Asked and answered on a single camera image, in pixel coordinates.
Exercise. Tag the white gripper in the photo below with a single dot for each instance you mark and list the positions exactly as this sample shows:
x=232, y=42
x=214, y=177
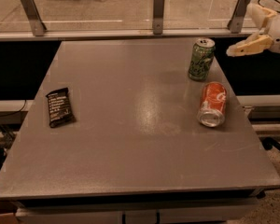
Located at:
x=257, y=43

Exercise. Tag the green soda can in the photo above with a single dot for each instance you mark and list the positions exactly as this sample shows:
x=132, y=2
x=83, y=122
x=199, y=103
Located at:
x=201, y=58

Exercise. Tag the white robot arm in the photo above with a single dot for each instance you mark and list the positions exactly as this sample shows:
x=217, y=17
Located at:
x=266, y=20

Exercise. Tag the red soda can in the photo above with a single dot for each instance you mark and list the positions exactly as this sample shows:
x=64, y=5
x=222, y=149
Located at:
x=212, y=105

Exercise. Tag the black snack bar packet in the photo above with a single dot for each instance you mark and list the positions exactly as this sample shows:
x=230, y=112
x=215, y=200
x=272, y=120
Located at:
x=60, y=109

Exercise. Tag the cardboard box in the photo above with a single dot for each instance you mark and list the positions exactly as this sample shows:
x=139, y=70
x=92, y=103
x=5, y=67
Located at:
x=8, y=212

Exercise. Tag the right metal bracket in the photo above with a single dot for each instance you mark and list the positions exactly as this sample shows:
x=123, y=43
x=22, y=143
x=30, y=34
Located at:
x=237, y=19

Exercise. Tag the metal bracket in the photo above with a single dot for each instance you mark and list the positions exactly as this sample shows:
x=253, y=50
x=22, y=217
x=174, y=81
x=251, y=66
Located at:
x=237, y=19
x=158, y=13
x=37, y=26

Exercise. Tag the middle metal bracket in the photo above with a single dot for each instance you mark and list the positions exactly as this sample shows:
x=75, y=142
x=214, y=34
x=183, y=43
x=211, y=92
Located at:
x=158, y=13

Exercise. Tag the metal barrier rail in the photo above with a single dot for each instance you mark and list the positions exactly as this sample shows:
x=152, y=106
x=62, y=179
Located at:
x=120, y=34

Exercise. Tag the left metal bracket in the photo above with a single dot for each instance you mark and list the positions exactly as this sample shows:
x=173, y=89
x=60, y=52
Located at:
x=37, y=26

